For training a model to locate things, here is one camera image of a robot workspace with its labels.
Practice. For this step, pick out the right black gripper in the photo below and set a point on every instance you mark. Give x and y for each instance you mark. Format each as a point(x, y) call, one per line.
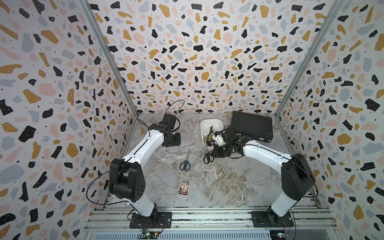
point(216, 152)

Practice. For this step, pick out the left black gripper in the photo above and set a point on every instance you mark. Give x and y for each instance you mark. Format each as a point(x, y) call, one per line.
point(177, 141)

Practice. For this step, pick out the white plastic storage box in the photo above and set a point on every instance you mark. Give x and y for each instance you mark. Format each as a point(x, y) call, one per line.
point(207, 127)

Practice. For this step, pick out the black handled large scissors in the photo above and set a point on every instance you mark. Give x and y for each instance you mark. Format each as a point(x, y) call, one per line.
point(208, 158)

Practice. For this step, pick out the blue handled scissors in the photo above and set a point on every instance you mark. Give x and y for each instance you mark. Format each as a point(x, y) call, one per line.
point(185, 165)

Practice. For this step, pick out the yellow black handled scissors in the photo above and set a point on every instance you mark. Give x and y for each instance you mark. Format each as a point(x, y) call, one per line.
point(209, 138)

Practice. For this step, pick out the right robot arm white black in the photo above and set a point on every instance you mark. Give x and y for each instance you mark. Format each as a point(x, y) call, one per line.
point(296, 175)

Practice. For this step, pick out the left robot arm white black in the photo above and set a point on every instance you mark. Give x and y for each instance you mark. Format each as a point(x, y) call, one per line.
point(127, 181)

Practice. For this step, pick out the black hard case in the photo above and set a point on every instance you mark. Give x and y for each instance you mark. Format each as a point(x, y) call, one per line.
point(257, 127)

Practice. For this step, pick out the colourful card pack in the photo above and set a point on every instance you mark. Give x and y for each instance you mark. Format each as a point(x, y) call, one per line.
point(184, 187)

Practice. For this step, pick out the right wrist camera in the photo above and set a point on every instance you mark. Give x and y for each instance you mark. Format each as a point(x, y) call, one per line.
point(218, 138)

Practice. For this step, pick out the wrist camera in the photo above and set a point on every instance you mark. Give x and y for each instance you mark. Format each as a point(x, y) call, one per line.
point(218, 138)
point(169, 120)

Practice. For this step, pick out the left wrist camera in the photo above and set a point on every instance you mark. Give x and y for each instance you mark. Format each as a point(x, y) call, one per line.
point(169, 120)

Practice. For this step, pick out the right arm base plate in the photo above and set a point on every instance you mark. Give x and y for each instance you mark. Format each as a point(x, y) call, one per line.
point(268, 219)

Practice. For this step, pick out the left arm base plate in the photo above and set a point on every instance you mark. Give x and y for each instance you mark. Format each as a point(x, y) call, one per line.
point(151, 220)

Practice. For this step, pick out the aluminium rail frame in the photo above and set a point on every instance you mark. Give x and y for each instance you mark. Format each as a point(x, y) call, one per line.
point(212, 223)

